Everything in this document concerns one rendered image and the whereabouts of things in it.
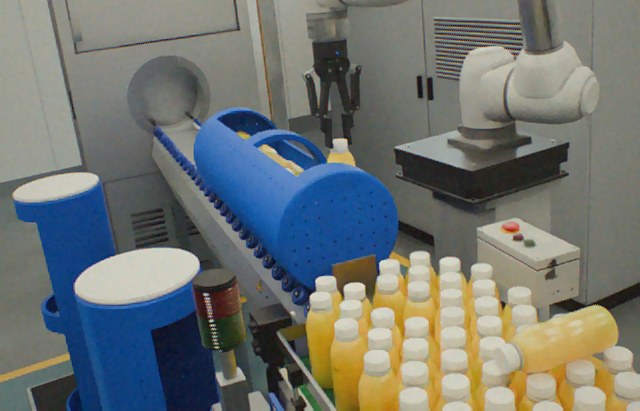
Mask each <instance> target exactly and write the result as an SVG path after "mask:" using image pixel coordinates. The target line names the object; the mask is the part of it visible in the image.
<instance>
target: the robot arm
mask: <svg viewBox="0 0 640 411"><path fill-rule="evenodd" d="M301 1H302V3H303V6H304V9H305V15H306V16H305V19H306V25H307V34H308V38H309V39H314V41H312V50H313V59H314V63H313V66H312V69H311V70H309V71H308V72H303V73H302V77H303V79H304V81H305V83H306V88H307V94H308V100H309V106H310V112H311V115H312V116H314V117H316V118H319V119H320V130H321V132H322V133H324V135H325V147H327V148H329V149H333V137H332V123H331V118H330V117H328V103H329V89H330V87H331V83H332V82H334V81H335V82H336V84H337V86H338V90H339V94H340V98H341V101H342V105H343V109H344V112H345V113H344V112H343V113H341V119H342V128H343V137H344V139H346V140H347V145H352V137H351V128H353V126H354V123H353V114H354V113H355V111H356V110H359V109H360V79H359V76H360V73H361V69H362V67H361V65H357V64H352V63H350V60H349V59H348V49H347V39H345V38H344V37H347V36H349V22H348V6H358V7H386V6H393V5H398V4H401V3H404V2H406V1H407V0H301ZM517 7H518V14H519V21H520V28H521V35H522V41H523V49H522V50H521V51H520V53H519V54H518V56H517V58H516V60H514V56H513V54H512V53H511V52H510V51H509V50H507V49H505V48H503V47H501V46H491V47H485V48H479V49H475V50H472V51H470V53H469V54H468V56H467V57H466V58H465V60H464V62H463V65H462V68H461V72H460V77H459V91H460V110H461V117H462V124H460V125H458V131H459V132H460V133H461V134H458V135H455V136H451V137H449V138H448V139H447V141H448V143H449V144H456V145H460V146H463V147H467V148H471V149H474V150H478V151H480V152H481V153H490V152H492V151H495V150H497V149H501V148H504V147H508V146H511V145H515V144H518V143H522V142H527V141H531V140H532V135H531V134H527V133H522V132H519V131H516V123H515V120H521V121H523V122H527V123H535V124H548V125H559V124H567V123H572V122H576V121H579V120H580V119H581V118H583V117H585V116H587V115H589V114H590V113H591V112H592V111H593V110H594V109H595V107H596V105H597V102H598V99H599V93H600V87H599V82H598V80H597V78H596V76H595V75H594V74H593V73H592V71H591V70H590V69H588V68H587V67H582V65H581V63H580V61H579V59H578V57H577V55H576V53H575V50H574V49H573V48H572V47H571V46H570V45H569V44H567V43H566V42H565V41H563V38H562V29H561V20H560V11H559V3H558V0H517ZM515 61H516V62H515ZM348 69H349V72H350V89H351V101H350V97H349V93H348V90H347V86H346V84H347V83H346V79H345V75H346V73H347V71H348ZM315 74H316V75H317V76H318V77H319V78H320V100H319V107H318V101H317V94H316V88H315V83H314V79H315V76H314V75H315Z"/></svg>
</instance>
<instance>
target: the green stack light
mask: <svg viewBox="0 0 640 411"><path fill-rule="evenodd" d="M196 316H197V314H196ZM197 322H198V328H199V332H200V338H201V343H202V345H203V347H205V348H206V349H209V350H213V351H223V350H228V349H231V348H234V347H236V346H237V347H238V346H240V345H241V344H242V343H243V342H244V341H245V339H246V332H245V325H244V319H243V312H242V306H241V308H240V309H239V311H238V312H236V313H235V314H233V315H232V316H229V317H227V318H223V319H218V320H207V319H203V318H200V317H199V316H197Z"/></svg>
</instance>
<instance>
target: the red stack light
mask: <svg viewBox="0 0 640 411"><path fill-rule="evenodd" d="M192 294H193V299H194V305H195V311H196V314H197V316H199V317H200V318H203V319H207V320H218V319H223V318H227V317H229V316H232V315H233V314H235V313H236V312H238V311H239V309H240V308H241V299H240V293H239V286H238V280H237V281H236V282H235V283H234V284H233V285H232V286H231V287H230V288H228V289H226V290H223V291H220V292H215V293H201V292H198V291H196V290H194V289H193V288H192Z"/></svg>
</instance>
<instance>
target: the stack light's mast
mask: <svg viewBox="0 0 640 411"><path fill-rule="evenodd" d="M236 281H237V275H236V274H235V273H234V272H233V271H231V270H228V269H212V270H207V271H204V272H202V273H200V274H198V275H196V276H195V277H194V279H193V280H192V281H191V286H192V288H193V289H194V290H196V291H198V292H201V293H215V292H220V291H223V290H226V289H228V288H230V287H231V286H232V285H233V284H234V283H235V282H236ZM218 354H219V360H220V366H221V372H222V377H223V378H224V379H226V380H231V379H234V378H235V377H236V376H237V368H236V362H235V356H234V350H233V348H231V349H228V350H223V351H218Z"/></svg>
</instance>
